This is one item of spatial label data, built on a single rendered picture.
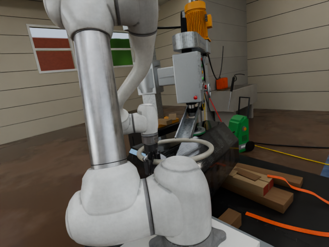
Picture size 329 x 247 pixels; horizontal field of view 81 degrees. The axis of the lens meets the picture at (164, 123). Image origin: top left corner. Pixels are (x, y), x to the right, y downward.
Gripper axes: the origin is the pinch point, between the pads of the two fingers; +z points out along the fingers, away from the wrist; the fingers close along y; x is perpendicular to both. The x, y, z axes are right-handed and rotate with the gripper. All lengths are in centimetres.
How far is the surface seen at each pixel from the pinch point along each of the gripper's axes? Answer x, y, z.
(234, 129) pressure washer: 15, 230, 28
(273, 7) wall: -9, 550, -221
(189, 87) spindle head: 11, 74, -46
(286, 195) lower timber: -59, 124, 65
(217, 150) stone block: -7, 84, 12
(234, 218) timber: -24, 69, 65
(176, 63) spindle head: 20, 71, -67
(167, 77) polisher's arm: 66, 126, -59
